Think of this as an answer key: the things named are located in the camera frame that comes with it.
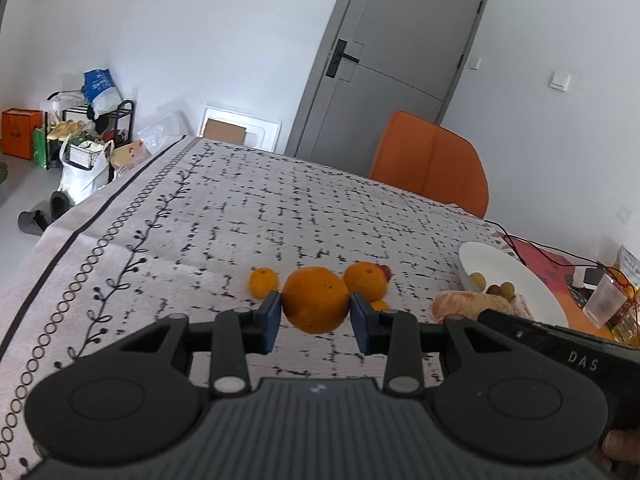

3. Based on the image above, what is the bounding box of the round orange right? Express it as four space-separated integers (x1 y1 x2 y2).
343 261 390 302

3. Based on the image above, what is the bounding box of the blue white plastic bag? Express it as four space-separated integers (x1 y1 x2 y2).
82 68 122 117

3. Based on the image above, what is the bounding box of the black metal shelf rack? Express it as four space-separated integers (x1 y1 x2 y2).
43 90 136 169

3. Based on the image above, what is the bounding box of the small green fruit right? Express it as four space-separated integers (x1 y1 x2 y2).
500 282 516 301

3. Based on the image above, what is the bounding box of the white ceramic bowl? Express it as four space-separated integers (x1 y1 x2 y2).
458 240 570 328

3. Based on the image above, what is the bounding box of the peeled pomelo flesh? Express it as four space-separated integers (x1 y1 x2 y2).
431 290 534 323

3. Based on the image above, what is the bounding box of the white framed board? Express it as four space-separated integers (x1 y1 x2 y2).
198 106 281 152

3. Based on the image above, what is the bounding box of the white wall switch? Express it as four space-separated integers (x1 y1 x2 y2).
549 70 572 92

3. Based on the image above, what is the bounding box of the patterned white tablecloth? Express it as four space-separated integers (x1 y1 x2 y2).
1 136 502 479

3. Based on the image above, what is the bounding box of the small orange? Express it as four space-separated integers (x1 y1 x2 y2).
248 268 280 299

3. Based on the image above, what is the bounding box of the dark grey slipper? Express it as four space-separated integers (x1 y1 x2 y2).
50 191 73 220
17 209 50 236

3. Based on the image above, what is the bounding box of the orange chair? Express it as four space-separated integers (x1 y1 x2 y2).
369 110 489 218

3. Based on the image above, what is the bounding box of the brown paper bag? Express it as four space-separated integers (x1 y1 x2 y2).
110 141 150 169

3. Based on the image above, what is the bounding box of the black cable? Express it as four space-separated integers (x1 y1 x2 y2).
484 219 632 286

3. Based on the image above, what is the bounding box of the clear plastic cup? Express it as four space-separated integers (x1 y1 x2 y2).
584 274 628 328

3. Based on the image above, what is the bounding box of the small green round fruit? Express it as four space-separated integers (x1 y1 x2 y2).
470 272 487 292

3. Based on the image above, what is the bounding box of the grey door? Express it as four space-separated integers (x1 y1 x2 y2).
285 0 486 176

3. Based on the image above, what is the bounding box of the large orange fruit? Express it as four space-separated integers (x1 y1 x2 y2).
282 266 349 335

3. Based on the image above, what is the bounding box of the orange paper bag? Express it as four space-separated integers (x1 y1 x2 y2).
1 107 43 160

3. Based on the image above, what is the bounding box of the white shopping bag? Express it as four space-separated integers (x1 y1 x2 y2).
58 141 114 205

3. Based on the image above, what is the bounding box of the green box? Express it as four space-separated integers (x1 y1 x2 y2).
32 128 49 169

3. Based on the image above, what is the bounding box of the black door handle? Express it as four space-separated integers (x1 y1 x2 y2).
326 39 360 78

